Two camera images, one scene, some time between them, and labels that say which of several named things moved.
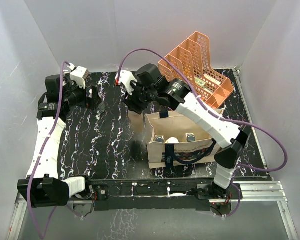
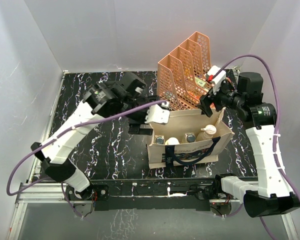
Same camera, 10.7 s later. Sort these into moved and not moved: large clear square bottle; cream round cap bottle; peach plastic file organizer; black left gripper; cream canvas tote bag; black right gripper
Moved: black left gripper; black right gripper
Not moved: peach plastic file organizer; cream round cap bottle; cream canvas tote bag; large clear square bottle
